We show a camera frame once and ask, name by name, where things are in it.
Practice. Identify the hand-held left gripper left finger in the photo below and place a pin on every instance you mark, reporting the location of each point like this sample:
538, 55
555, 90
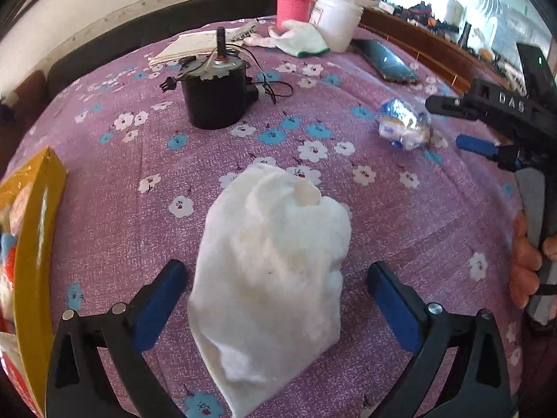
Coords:
159, 300

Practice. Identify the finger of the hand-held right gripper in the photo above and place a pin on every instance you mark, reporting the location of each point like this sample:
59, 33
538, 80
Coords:
476, 145
450, 105

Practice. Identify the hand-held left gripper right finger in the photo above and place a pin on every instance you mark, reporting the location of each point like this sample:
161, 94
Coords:
394, 300

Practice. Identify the white soft cloth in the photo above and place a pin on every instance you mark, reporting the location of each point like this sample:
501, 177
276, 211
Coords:
270, 270

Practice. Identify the yellow cellophane snack bag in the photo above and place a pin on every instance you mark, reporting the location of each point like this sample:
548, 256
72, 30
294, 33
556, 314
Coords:
37, 270

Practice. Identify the person's right hand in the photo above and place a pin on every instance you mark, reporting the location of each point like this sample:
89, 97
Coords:
524, 261

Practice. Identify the small blue and white packet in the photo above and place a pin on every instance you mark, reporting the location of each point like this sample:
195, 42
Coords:
404, 124

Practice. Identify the brown wooden window ledge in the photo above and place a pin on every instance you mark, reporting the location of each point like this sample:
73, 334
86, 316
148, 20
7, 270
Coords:
435, 39

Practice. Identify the purple floral tablecloth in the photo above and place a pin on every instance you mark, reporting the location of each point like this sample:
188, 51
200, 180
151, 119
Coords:
391, 226

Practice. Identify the black smartphone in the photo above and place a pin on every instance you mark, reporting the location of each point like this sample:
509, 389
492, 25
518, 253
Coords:
389, 61

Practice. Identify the white cup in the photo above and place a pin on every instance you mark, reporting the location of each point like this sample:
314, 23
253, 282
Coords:
454, 11

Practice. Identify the white plastic jar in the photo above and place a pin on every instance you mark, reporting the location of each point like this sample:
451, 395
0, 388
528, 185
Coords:
335, 21

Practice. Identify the white work glove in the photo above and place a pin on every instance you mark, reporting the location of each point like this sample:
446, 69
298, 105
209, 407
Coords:
300, 37

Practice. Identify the black electric motor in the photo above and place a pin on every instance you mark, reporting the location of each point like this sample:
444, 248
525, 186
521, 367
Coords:
215, 91

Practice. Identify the brown armchair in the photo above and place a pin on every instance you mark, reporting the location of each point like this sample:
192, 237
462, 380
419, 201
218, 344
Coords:
21, 113

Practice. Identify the white notebook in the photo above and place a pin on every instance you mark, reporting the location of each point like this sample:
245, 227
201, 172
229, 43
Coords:
191, 45

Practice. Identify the black sofa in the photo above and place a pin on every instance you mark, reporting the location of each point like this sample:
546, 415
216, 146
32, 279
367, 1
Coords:
130, 30

